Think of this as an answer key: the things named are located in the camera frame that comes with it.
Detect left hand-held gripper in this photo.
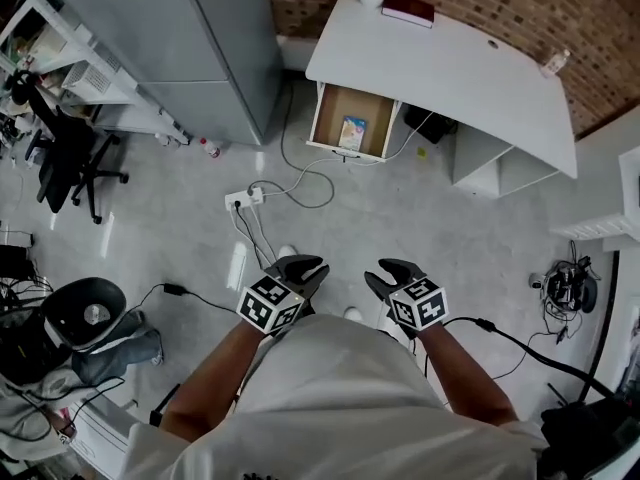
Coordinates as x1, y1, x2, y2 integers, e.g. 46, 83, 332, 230
236, 254, 331, 338

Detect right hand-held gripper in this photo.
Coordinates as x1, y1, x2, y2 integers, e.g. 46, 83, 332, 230
363, 258, 450, 340

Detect small colourful item packet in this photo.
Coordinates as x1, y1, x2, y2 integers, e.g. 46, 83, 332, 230
338, 115, 368, 152

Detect wooden desk drawer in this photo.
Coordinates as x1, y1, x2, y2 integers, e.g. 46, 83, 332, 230
305, 81, 402, 165

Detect person's right forearm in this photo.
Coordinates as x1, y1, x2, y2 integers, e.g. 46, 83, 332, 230
417, 322, 519, 427

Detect person's left forearm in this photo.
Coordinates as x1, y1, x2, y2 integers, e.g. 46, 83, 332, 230
159, 318, 267, 444

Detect black box under desk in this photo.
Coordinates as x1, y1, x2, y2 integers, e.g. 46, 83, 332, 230
402, 104, 459, 146

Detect white desk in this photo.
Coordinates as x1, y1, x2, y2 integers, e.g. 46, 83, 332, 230
304, 0, 579, 180

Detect white power strip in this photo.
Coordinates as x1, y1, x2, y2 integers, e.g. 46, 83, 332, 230
223, 185, 266, 213

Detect person's white shirt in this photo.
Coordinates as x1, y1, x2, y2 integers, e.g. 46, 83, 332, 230
119, 313, 549, 480

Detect white open shelf unit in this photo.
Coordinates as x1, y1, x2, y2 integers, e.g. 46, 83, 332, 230
451, 122, 562, 200

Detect blue jeans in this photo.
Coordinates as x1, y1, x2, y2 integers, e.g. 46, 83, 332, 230
71, 309, 166, 385

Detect white side table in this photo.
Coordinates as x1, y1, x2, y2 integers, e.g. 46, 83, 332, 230
548, 145, 640, 255

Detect black round stool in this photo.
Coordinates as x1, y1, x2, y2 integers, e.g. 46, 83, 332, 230
41, 276, 128, 350

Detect black bag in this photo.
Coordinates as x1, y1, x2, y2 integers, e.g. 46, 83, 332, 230
540, 398, 640, 480

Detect grey metal cabinet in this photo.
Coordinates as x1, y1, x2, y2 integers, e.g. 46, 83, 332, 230
38, 0, 284, 147

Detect white storage box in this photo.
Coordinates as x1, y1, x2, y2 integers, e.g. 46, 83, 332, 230
68, 391, 143, 480

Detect black office chair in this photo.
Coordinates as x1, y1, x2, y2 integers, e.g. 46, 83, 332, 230
8, 69, 131, 226

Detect dark red book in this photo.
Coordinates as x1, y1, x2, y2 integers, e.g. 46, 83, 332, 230
380, 0, 436, 30

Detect clear plastic bottle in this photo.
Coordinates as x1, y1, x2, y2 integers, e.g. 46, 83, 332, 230
538, 49, 572, 79

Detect white shelf rack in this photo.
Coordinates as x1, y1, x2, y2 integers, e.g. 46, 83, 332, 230
0, 0, 192, 147

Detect grey cloth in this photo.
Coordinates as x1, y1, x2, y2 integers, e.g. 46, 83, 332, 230
0, 361, 87, 462

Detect grey cable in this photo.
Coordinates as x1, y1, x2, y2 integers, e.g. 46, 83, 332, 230
249, 81, 436, 210

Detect black power adapter with cable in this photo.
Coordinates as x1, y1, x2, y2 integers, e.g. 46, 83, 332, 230
124, 282, 239, 319

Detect thick black cable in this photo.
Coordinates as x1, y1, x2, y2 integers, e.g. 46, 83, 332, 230
443, 315, 617, 400

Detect pile of electronics and wires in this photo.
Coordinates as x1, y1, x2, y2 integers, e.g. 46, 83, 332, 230
527, 240, 604, 345

